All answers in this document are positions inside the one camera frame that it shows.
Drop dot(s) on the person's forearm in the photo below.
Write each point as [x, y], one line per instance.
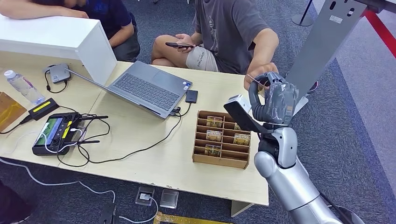
[31, 10]

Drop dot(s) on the person's left hand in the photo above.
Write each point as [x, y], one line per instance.
[263, 68]

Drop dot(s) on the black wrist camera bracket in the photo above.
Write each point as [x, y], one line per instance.
[241, 120]

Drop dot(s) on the wooden card holder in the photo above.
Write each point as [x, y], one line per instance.
[216, 160]

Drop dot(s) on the person's right hand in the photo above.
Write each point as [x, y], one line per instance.
[185, 38]

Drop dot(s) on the floor socket box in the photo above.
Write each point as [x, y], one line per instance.
[144, 196]
[169, 198]

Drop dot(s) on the grey laptop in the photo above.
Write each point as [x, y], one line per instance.
[145, 89]

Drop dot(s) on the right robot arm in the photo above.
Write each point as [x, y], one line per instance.
[287, 185]

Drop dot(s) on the black belt stanchion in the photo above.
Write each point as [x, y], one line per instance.
[301, 19]

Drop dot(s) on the yellow floor tape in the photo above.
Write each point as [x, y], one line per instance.
[185, 220]

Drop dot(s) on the person's right forearm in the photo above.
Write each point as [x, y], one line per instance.
[198, 38]

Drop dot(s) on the person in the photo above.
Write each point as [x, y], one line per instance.
[229, 31]
[108, 15]

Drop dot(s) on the table leg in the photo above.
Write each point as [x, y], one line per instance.
[239, 207]

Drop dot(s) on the clear plastic water bottle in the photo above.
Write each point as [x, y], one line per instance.
[23, 88]

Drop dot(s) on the white box shelf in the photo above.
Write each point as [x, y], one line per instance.
[46, 34]

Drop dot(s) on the black external drive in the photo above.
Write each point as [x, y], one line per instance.
[191, 96]

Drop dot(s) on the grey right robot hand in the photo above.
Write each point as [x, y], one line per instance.
[278, 102]

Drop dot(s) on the grey metal stand panel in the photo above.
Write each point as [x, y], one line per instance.
[325, 46]

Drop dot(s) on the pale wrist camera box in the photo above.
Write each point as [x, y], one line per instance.
[239, 102]

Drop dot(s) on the black remote controller with screen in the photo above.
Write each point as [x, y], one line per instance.
[51, 131]

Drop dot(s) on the black smartphone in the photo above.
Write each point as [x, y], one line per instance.
[178, 45]

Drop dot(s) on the red barrier belt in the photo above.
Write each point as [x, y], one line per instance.
[382, 31]

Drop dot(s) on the black power adapter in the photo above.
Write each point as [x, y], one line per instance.
[108, 215]

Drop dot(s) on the black box with yellow label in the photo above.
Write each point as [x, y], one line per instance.
[43, 108]

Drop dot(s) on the brown wooden board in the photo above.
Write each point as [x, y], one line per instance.
[9, 111]

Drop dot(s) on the autumn print hotel key card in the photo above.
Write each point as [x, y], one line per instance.
[214, 121]
[213, 136]
[241, 139]
[212, 150]
[237, 127]
[257, 80]

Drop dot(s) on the person's left forearm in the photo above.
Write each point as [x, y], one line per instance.
[264, 49]

